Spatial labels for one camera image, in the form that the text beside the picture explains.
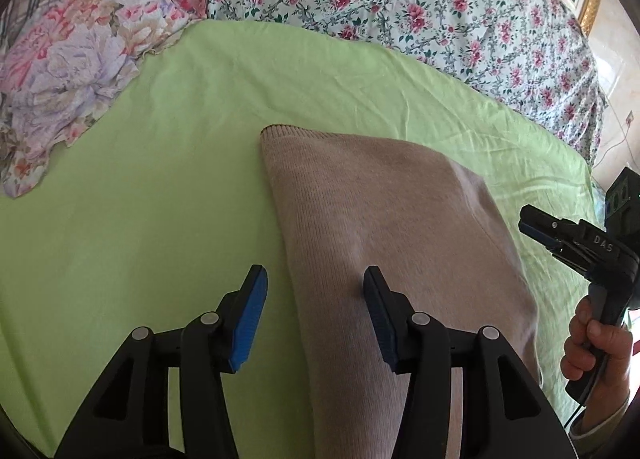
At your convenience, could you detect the light green bed sheet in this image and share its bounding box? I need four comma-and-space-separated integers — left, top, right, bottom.
0, 19, 601, 459

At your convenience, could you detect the beige knit sweater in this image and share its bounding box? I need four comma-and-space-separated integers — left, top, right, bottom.
260, 125, 544, 459

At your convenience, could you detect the person's right forearm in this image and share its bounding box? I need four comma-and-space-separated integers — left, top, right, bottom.
569, 374, 640, 441

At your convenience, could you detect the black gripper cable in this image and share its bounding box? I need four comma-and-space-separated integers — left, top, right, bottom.
562, 401, 587, 432

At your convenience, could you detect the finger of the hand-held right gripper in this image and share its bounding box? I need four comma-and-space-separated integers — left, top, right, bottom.
519, 205, 582, 241
518, 224, 594, 276

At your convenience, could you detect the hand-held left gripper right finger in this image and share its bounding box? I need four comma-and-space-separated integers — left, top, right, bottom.
362, 266, 578, 459

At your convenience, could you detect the pastel floral pillow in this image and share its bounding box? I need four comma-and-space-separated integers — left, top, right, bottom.
0, 0, 209, 198

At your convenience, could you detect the person's right hand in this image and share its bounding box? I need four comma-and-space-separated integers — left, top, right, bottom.
560, 296, 634, 393

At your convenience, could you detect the white wall cable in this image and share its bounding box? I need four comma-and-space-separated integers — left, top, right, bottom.
596, 119, 635, 170

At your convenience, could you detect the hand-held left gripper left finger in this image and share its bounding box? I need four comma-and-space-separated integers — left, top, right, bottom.
54, 264, 269, 459

